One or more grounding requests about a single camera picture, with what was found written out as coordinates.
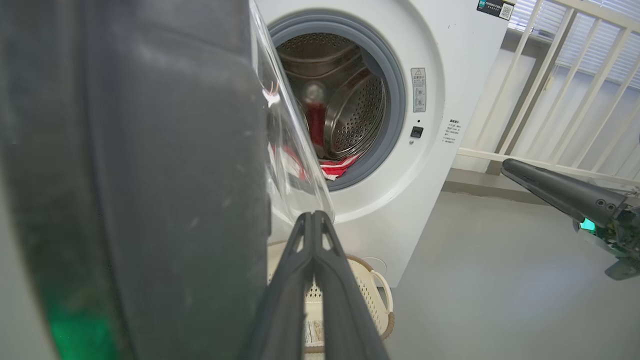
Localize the grey rubber door gasket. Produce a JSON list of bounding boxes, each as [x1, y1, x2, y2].
[[268, 12, 407, 192]]

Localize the red white striped garment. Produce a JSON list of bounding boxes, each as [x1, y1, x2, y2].
[[270, 145, 362, 182]]

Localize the cream perforated laundry basket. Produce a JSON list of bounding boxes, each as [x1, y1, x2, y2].
[[267, 242, 396, 360]]

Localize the white front-load washing machine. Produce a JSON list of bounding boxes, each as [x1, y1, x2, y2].
[[252, 0, 516, 288]]

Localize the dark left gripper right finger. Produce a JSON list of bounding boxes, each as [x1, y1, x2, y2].
[[314, 211, 391, 360]]

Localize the black washing machine door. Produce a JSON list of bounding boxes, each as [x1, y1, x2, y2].
[[0, 0, 336, 360]]

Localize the stainless steel washing machine drum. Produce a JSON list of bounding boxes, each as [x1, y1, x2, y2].
[[276, 32, 388, 161]]

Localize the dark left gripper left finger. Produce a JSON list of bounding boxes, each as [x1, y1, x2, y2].
[[242, 211, 316, 360]]

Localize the white window blinds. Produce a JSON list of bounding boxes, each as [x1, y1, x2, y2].
[[507, 0, 640, 91]]

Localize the grey warning label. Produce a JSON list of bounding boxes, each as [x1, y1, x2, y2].
[[411, 67, 427, 113]]

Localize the black QR code sticker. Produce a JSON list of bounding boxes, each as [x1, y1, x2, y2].
[[476, 0, 516, 21]]

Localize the white metal railing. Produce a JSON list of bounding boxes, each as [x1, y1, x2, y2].
[[452, 0, 640, 187]]

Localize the round white filter cover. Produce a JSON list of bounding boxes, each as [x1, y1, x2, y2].
[[362, 256, 387, 275]]

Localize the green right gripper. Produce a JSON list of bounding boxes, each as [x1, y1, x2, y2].
[[501, 158, 640, 281]]

